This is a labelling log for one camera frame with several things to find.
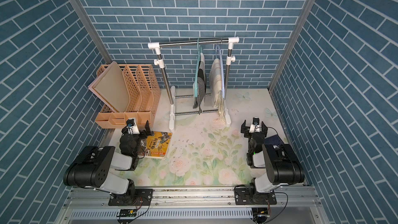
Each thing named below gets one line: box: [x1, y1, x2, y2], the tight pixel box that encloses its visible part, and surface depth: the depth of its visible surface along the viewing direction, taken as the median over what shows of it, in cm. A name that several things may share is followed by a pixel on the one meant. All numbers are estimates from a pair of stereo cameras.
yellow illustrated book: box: [137, 131, 173, 160], surface depth 91 cm
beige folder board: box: [88, 61, 130, 113], surface depth 93 cm
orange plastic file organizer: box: [95, 64, 162, 129], surface depth 101 cm
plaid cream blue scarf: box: [209, 58, 226, 122], surface depth 89 cm
